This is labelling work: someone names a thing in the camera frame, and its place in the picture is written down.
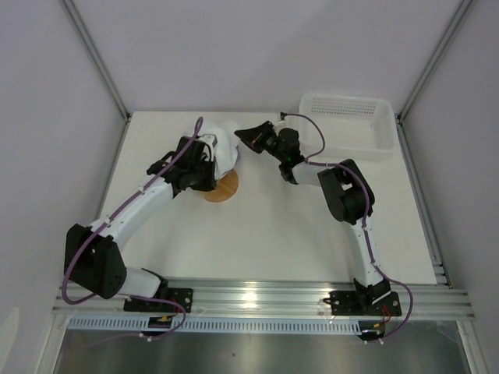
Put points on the left aluminium frame post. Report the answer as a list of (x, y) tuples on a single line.
[(81, 30)]

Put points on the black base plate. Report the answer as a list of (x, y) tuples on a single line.
[(167, 300), (352, 303)]

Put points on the aluminium frame post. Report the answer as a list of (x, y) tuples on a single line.
[(451, 31), (81, 30)]

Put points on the right aluminium frame post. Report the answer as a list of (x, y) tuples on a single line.
[(451, 31)]

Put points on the white perforated plastic basket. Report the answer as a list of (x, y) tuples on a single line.
[(347, 127)]

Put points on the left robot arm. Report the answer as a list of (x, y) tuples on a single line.
[(93, 253)]

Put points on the white slotted cable duct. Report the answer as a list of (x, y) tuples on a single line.
[(217, 325)]

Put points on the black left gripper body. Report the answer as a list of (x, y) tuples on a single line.
[(203, 175)]

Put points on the aluminium mounting rail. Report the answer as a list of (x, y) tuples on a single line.
[(303, 299)]

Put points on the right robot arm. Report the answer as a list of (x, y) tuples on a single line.
[(348, 197)]

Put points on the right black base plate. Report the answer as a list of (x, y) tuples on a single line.
[(352, 303)]

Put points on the wooden hat stand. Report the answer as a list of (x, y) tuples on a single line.
[(225, 188)]

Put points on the white baseball cap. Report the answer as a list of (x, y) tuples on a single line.
[(226, 150)]

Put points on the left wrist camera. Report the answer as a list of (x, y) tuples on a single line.
[(211, 142)]

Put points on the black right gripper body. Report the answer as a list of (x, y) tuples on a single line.
[(270, 142)]

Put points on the lavender LA baseball cap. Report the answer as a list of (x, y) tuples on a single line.
[(238, 158)]

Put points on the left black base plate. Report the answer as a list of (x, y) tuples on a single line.
[(167, 300)]

